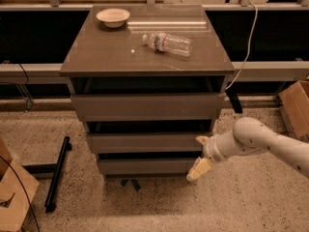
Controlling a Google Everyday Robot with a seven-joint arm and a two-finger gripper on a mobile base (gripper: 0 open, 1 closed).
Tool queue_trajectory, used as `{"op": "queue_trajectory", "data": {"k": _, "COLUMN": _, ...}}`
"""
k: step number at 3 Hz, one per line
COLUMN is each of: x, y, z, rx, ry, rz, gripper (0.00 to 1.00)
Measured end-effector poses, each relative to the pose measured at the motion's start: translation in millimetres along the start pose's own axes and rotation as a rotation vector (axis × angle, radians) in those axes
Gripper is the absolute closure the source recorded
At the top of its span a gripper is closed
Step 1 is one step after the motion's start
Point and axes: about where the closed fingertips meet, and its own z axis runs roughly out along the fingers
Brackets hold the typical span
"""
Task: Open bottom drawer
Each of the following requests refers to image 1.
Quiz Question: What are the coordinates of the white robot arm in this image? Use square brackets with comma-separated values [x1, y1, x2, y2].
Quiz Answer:
[186, 117, 309, 182]

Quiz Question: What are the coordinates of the black metal stand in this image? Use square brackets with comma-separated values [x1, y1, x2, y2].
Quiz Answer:
[25, 136, 72, 213]

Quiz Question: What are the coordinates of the metal bracket left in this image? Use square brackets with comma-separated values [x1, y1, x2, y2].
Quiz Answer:
[3, 64, 34, 112]

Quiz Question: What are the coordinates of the white paper bowl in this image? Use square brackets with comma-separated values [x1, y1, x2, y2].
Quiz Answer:
[96, 9, 130, 28]

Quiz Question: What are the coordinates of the black table leg bracket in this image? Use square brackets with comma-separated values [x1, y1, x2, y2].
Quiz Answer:
[225, 89, 242, 114]

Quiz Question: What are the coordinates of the cardboard box right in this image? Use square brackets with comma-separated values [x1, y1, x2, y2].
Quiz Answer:
[279, 81, 309, 142]

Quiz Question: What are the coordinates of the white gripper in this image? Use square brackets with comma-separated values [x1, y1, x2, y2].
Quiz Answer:
[186, 135, 227, 182]

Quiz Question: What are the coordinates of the clear plastic water bottle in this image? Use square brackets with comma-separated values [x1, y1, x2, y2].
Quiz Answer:
[142, 32, 193, 57]

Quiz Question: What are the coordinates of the grey top drawer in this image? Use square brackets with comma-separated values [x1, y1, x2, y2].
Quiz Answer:
[70, 94, 224, 122]

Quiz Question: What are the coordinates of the grey drawer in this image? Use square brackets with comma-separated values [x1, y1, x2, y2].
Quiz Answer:
[98, 159, 195, 175]
[86, 133, 202, 153]
[70, 94, 224, 122]

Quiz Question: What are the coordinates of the grey drawer cabinet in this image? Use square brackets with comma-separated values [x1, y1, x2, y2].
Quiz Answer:
[60, 4, 235, 178]

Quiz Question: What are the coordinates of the grey middle drawer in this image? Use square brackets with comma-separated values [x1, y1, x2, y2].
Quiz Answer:
[86, 133, 202, 153]

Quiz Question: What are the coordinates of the white cable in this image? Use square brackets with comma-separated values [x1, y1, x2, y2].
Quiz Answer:
[224, 2, 260, 91]

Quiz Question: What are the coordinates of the black cable left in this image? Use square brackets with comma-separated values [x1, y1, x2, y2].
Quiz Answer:
[0, 155, 42, 232]

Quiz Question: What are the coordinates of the grey bottom drawer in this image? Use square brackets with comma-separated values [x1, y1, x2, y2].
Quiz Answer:
[98, 159, 195, 175]

